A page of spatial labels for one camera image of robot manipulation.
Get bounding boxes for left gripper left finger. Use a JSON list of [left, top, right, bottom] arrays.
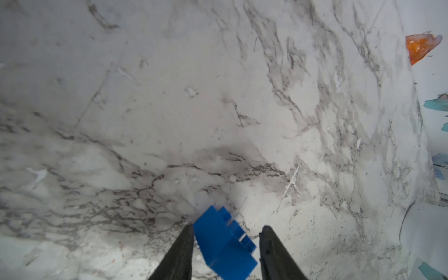
[[148, 224, 194, 280]]

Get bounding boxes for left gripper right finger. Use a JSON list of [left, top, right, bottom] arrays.
[[259, 225, 308, 280]]

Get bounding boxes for blue lego brick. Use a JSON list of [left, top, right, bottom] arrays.
[[193, 206, 257, 280]]

